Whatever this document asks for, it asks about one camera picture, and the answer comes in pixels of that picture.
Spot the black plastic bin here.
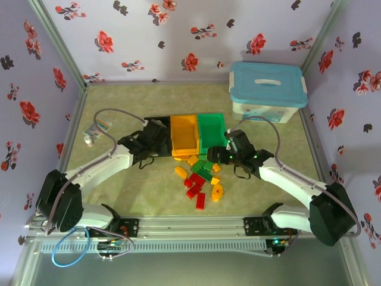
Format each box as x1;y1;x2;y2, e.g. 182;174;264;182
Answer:
144;116;173;158

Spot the yellow plastic bin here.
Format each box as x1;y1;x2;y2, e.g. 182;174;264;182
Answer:
170;114;199;158

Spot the green plastic bin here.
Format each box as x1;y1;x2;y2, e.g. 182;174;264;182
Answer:
197;113;227;154

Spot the storage box with blue lid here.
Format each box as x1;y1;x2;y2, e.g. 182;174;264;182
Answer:
229;61;308;125

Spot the left gripper black strap loop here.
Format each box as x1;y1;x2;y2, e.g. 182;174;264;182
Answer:
138;156;155;170

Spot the gripper black strap loop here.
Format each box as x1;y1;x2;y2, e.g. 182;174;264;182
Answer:
138;156;155;170
233;165;252;180

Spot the right gripper black strap loop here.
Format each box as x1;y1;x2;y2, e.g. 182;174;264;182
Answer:
233;165;252;180

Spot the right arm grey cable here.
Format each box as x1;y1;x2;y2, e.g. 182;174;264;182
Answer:
236;116;363;257

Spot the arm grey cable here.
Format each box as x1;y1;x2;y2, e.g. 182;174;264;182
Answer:
236;116;363;257
44;108;151;259

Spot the left arm grey cable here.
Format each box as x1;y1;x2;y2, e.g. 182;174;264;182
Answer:
44;108;151;259

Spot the aluminium table side rail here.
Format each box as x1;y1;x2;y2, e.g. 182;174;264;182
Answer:
299;108;328;183
55;86;89;172

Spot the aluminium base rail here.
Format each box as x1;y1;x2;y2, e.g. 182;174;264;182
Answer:
25;213;357;239

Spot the slotted grey cable duct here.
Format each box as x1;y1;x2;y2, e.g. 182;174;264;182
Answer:
40;240;267;254

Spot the aluminium frame post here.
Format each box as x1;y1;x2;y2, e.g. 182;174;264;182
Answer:
28;0;89;90
300;0;349;75

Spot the blue cable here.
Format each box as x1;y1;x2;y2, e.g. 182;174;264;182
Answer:
52;228;92;266

